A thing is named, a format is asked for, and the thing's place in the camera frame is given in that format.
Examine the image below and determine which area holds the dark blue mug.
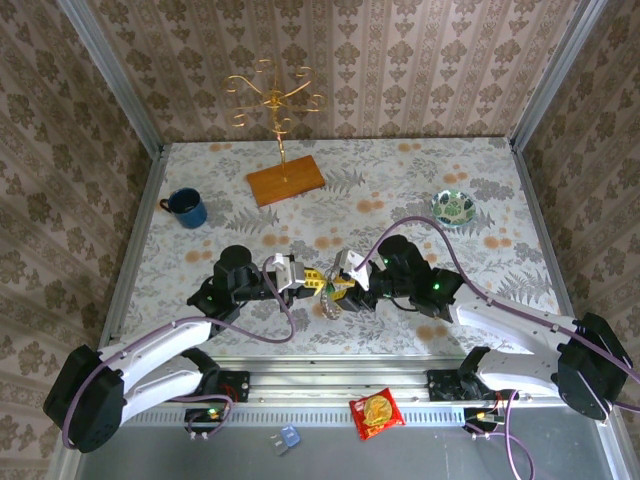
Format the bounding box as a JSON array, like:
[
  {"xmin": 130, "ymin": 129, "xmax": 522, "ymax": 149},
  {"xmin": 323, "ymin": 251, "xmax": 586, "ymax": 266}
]
[{"xmin": 158, "ymin": 187, "xmax": 209, "ymax": 230}]

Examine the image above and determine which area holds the leaf-patterned bowl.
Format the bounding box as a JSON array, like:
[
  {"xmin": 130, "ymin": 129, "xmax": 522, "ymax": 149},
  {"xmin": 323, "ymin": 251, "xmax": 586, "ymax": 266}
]
[{"xmin": 431, "ymin": 188, "xmax": 477, "ymax": 229}]

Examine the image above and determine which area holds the gold stand with wooden base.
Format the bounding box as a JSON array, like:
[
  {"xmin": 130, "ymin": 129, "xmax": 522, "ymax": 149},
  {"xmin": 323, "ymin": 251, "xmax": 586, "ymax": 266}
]
[{"xmin": 222, "ymin": 58, "xmax": 329, "ymax": 209}]

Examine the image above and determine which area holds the red snack packet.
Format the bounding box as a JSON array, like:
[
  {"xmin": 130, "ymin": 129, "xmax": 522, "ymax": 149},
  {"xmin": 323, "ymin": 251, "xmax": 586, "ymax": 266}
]
[{"xmin": 348, "ymin": 387, "xmax": 406, "ymax": 442}]

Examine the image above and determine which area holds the left connector board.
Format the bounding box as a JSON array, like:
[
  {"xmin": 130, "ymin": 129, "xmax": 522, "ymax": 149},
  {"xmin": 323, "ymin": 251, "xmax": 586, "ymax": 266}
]
[{"xmin": 184, "ymin": 407, "xmax": 226, "ymax": 434}]

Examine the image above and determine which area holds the connector board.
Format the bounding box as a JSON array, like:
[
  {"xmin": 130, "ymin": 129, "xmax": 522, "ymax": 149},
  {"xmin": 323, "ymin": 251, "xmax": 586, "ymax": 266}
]
[
  {"xmin": 463, "ymin": 407, "xmax": 501, "ymax": 431},
  {"xmin": 184, "ymin": 407, "xmax": 226, "ymax": 434}
]

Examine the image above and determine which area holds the small blue grey packet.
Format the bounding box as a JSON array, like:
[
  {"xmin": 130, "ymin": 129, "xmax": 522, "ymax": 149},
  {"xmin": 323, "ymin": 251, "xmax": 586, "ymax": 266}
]
[{"xmin": 269, "ymin": 423, "xmax": 301, "ymax": 456}]

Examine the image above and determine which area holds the right connector board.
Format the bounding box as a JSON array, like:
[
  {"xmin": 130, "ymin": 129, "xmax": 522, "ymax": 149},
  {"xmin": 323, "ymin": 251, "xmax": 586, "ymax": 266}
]
[{"xmin": 463, "ymin": 407, "xmax": 501, "ymax": 431}]

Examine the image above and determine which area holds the grey metal panel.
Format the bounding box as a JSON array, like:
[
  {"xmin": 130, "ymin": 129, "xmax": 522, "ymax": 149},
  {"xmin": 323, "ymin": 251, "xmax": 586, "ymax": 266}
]
[{"xmin": 47, "ymin": 404, "xmax": 629, "ymax": 480}]

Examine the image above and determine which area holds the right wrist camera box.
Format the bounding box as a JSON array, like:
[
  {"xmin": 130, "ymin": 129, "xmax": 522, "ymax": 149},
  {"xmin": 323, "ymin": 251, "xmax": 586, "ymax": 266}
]
[{"xmin": 333, "ymin": 248, "xmax": 375, "ymax": 292}]

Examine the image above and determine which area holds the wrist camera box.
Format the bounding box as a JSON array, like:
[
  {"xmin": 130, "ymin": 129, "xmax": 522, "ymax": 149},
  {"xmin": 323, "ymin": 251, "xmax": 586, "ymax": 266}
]
[
  {"xmin": 263, "ymin": 253, "xmax": 307, "ymax": 295},
  {"xmin": 333, "ymin": 248, "xmax": 375, "ymax": 292}
]

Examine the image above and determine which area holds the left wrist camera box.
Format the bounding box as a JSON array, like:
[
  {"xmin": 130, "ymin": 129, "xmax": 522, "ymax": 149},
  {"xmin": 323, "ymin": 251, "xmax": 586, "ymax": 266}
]
[{"xmin": 263, "ymin": 253, "xmax": 307, "ymax": 295}]

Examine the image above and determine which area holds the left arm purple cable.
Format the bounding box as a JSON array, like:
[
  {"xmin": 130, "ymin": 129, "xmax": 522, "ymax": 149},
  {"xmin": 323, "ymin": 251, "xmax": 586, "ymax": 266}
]
[{"xmin": 59, "ymin": 254, "xmax": 301, "ymax": 449}]

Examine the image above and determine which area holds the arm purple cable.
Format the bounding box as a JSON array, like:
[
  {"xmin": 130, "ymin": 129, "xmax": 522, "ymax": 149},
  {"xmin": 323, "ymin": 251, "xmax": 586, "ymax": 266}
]
[
  {"xmin": 59, "ymin": 254, "xmax": 301, "ymax": 449},
  {"xmin": 357, "ymin": 215, "xmax": 640, "ymax": 479}
]

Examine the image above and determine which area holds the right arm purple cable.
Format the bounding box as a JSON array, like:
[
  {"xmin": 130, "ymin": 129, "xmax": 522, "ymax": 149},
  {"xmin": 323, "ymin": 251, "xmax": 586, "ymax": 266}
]
[{"xmin": 357, "ymin": 215, "xmax": 640, "ymax": 479}]

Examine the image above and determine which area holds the aluminium front rail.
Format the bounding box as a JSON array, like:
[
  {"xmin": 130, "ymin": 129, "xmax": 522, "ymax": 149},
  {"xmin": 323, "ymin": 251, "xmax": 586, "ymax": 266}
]
[{"xmin": 72, "ymin": 355, "xmax": 614, "ymax": 407}]

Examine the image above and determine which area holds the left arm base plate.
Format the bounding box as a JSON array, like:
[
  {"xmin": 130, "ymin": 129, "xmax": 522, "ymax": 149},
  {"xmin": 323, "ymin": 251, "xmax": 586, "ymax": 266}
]
[{"xmin": 161, "ymin": 370, "xmax": 251, "ymax": 404}]

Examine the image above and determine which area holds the aluminium side rail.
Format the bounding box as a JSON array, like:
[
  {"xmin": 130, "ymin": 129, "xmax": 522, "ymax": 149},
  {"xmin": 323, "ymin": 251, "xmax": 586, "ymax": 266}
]
[
  {"xmin": 94, "ymin": 144, "xmax": 169, "ymax": 366},
  {"xmin": 507, "ymin": 139, "xmax": 591, "ymax": 364}
]

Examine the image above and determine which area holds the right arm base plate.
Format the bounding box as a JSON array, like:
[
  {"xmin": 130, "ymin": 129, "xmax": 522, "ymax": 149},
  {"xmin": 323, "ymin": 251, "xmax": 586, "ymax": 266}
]
[{"xmin": 426, "ymin": 369, "xmax": 520, "ymax": 402}]

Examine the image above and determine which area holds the slotted grey cable duct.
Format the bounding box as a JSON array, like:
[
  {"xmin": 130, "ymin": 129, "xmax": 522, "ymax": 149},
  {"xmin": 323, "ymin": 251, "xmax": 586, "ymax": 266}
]
[{"xmin": 89, "ymin": 407, "xmax": 466, "ymax": 426}]

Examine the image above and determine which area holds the aluminium corner post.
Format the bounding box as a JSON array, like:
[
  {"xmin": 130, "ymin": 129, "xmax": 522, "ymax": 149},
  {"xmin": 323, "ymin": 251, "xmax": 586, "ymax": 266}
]
[
  {"xmin": 507, "ymin": 0, "xmax": 609, "ymax": 151},
  {"xmin": 54, "ymin": 0, "xmax": 169, "ymax": 156}
]

